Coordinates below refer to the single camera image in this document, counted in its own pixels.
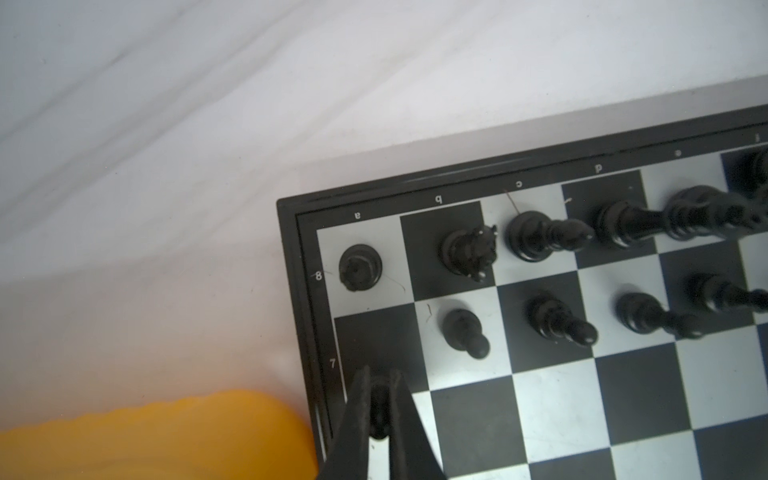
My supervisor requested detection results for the black chess bishop on board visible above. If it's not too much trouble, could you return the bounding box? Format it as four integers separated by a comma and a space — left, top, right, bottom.
742, 149, 767, 203

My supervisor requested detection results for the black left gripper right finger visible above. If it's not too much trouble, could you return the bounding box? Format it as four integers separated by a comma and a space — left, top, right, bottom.
389, 370, 447, 480

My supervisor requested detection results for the black chess bishop c8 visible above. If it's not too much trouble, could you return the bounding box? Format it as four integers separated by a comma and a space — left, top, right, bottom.
505, 211, 596, 263

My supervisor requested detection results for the black chess rook a8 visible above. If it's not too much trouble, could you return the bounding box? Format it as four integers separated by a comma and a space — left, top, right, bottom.
339, 244, 383, 292

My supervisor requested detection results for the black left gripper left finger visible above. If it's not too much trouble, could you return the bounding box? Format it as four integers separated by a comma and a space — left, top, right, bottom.
317, 366, 372, 480

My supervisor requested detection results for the yellow plastic tray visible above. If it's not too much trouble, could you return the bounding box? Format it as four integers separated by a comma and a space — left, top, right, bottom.
1, 390, 318, 479

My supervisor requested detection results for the black chess pawn c7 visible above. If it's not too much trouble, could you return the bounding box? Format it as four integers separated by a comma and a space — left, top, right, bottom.
527, 295, 599, 347

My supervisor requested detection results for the black chess pawn b7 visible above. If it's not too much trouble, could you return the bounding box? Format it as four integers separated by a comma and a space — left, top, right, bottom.
441, 309, 490, 360

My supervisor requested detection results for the black chess pawn e7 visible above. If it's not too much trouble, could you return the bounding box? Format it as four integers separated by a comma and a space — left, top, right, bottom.
690, 274, 767, 314

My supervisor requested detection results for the black chess pawn d7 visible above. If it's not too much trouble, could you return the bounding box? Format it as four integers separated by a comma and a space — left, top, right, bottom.
615, 292, 705, 340

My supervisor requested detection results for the black chess knight in tray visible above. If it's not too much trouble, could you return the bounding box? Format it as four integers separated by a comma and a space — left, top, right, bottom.
439, 225, 498, 282

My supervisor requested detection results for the black white chessboard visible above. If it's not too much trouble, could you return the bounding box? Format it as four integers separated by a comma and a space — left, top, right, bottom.
277, 106, 767, 479

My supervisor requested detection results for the black chess queen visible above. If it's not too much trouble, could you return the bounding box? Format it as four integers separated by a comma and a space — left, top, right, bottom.
595, 200, 672, 249

